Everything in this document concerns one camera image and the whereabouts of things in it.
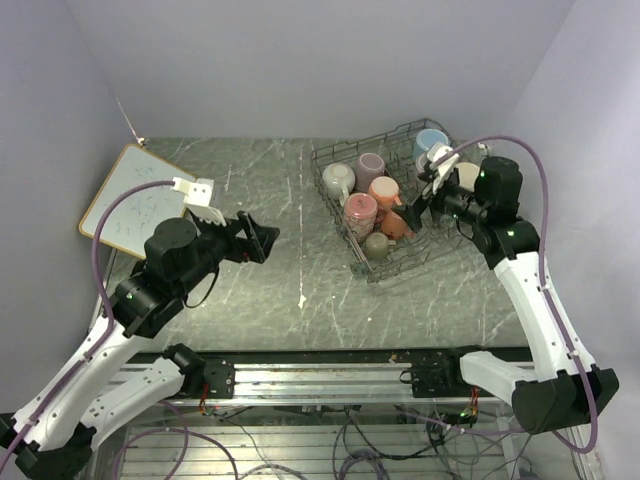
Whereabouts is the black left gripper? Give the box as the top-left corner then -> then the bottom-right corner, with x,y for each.
175,207 -> 279,294

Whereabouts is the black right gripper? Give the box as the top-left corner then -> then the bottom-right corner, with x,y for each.
392,168 -> 489,232

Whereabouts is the lavender mug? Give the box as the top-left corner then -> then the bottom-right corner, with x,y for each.
414,153 -> 433,182

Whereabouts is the peach pink mug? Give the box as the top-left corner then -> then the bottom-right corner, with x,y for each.
367,176 -> 400,212

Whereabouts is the orange mug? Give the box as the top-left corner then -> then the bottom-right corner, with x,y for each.
380,211 -> 414,241

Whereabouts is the green inside floral mug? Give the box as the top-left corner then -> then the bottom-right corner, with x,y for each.
456,162 -> 480,192

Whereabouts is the light blue mug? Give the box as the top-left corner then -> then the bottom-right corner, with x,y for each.
412,128 -> 450,160

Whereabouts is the purple mug dark handle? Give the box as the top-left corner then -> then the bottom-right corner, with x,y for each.
355,153 -> 385,192

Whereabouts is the pink patterned mug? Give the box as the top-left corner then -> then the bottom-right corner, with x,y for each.
344,193 -> 378,243

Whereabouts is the small olive grey cup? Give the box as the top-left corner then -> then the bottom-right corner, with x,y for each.
363,232 -> 397,261

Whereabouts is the cream white speckled mug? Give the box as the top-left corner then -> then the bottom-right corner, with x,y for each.
322,162 -> 356,205

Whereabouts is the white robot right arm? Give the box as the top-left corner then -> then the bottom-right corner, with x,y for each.
393,156 -> 619,435

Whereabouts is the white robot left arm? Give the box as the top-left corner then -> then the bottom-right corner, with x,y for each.
1,211 -> 280,479

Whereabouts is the grey wire dish rack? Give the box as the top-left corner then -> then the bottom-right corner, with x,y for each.
309,117 -> 519,285

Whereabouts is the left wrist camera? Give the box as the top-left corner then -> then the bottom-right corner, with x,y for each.
172,177 -> 227,227

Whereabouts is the small whiteboard wooden frame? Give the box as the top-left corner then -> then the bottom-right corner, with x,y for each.
78,143 -> 200,261

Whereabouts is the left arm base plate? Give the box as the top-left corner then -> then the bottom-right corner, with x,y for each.
173,350 -> 236,399

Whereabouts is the aluminium mounting rail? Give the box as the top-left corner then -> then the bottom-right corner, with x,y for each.
176,349 -> 488,406

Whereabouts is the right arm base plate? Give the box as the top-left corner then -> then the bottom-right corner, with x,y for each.
399,348 -> 474,398

